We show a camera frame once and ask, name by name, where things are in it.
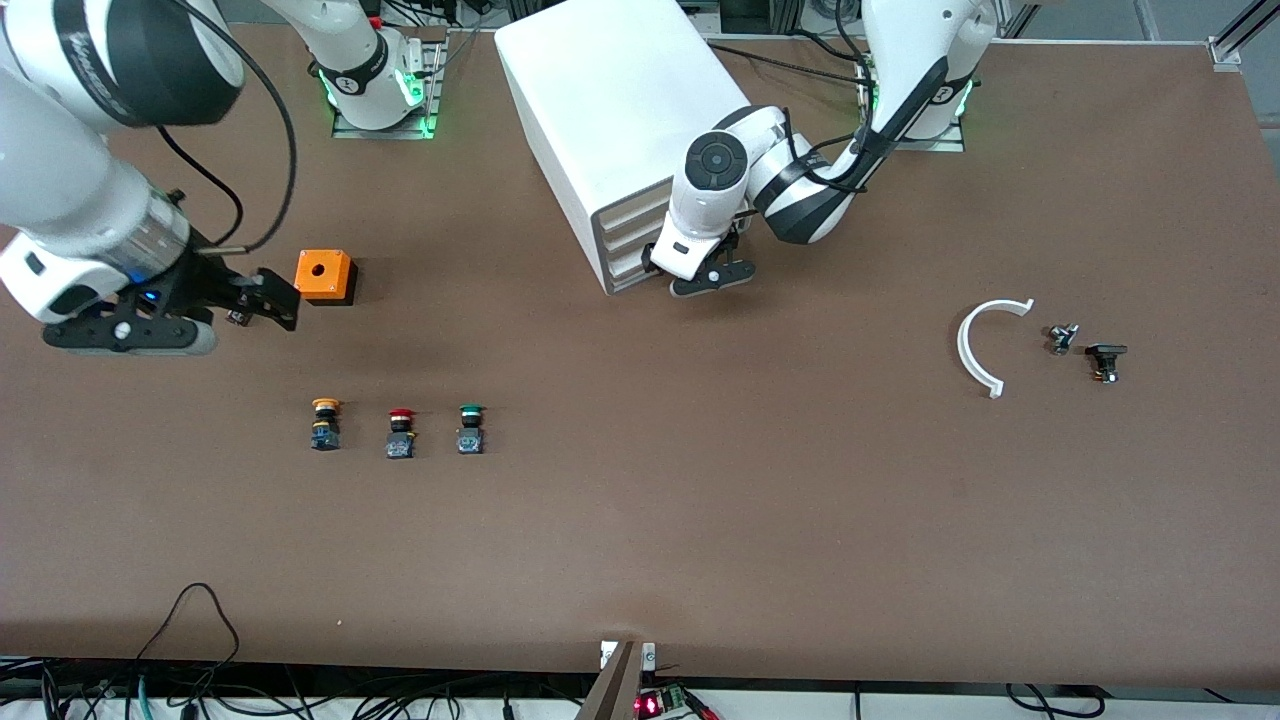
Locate yellow push button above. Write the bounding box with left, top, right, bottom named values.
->
left=309, top=397, right=344, bottom=452

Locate orange box with hole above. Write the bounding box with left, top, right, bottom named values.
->
left=293, top=248, right=359, bottom=307

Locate circuit board with red LED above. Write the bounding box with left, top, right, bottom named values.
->
left=633, top=683, right=719, bottom=720

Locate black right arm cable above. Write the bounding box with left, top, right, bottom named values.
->
left=150, top=0, right=299, bottom=256

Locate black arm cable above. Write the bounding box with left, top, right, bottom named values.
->
left=785, top=55, right=951, bottom=193
left=150, top=0, right=299, bottom=256

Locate black cable behind cabinet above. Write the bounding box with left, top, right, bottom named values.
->
left=705, top=30, right=871, bottom=86

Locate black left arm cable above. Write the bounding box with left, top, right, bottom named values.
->
left=785, top=55, right=951, bottom=193

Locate white semicircular bracket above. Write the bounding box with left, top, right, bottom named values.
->
left=957, top=298, right=1036, bottom=399

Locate looped black cable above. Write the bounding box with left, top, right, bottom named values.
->
left=135, top=582, right=243, bottom=666

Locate black switch component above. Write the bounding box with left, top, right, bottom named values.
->
left=1085, top=343, right=1129, bottom=385

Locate tangled black cable bundle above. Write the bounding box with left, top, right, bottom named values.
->
left=0, top=655, right=601, bottom=720

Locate grey camera stand post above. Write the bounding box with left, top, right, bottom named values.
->
left=575, top=640, right=643, bottom=720

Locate aluminium frame profile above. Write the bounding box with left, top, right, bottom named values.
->
left=1207, top=0, right=1280, bottom=73

